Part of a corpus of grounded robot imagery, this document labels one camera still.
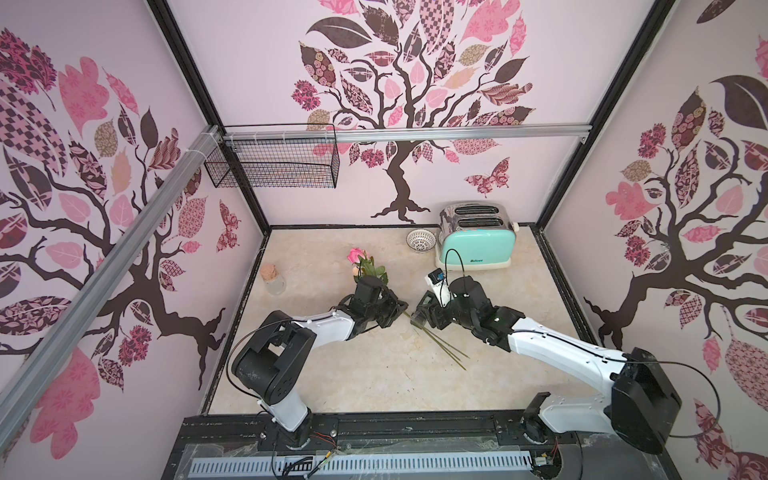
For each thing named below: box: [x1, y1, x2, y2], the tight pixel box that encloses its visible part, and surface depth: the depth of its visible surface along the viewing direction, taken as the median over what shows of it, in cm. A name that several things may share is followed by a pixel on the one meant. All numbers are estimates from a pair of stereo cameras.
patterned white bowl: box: [406, 229, 437, 252], surface depth 116 cm
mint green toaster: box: [435, 201, 520, 270], surface depth 102 cm
